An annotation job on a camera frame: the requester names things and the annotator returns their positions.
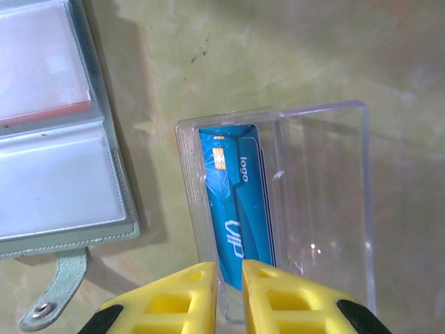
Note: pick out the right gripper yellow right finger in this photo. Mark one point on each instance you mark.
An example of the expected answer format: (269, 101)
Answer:
(288, 306)

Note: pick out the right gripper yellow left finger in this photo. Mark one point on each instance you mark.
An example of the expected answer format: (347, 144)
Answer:
(174, 306)

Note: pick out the blue VIP card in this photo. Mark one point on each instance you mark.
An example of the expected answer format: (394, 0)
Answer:
(269, 222)
(226, 208)

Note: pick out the pale green card holder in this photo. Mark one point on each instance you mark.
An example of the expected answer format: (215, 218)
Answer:
(52, 174)

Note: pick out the red card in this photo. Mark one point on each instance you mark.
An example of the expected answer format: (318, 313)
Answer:
(45, 87)

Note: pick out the clear plastic card box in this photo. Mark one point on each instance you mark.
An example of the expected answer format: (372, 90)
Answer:
(320, 191)

